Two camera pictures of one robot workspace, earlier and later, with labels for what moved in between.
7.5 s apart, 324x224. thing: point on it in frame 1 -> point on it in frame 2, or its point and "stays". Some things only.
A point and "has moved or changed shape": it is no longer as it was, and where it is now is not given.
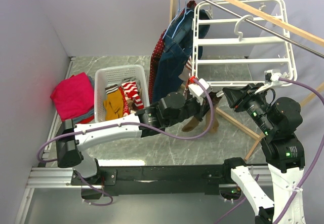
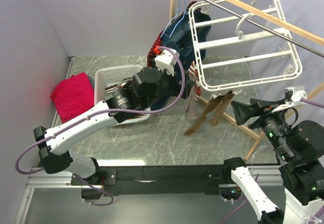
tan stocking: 192,124 has moved or changed shape
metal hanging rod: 266,27 stays
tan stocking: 214,97 -> 221,108
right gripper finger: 235,96 -> 242,112
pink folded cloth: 73,95 stays
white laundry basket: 114,75 stays
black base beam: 158,180 stays
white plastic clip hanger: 242,41 stays
